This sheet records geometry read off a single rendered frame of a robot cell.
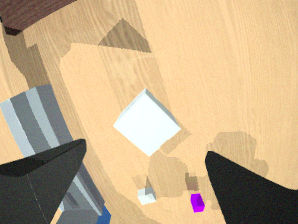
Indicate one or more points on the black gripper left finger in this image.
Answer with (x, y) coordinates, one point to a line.
(31, 189)

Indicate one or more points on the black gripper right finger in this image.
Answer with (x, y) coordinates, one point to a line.
(248, 198)

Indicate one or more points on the small purple block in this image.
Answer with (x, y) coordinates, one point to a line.
(198, 204)

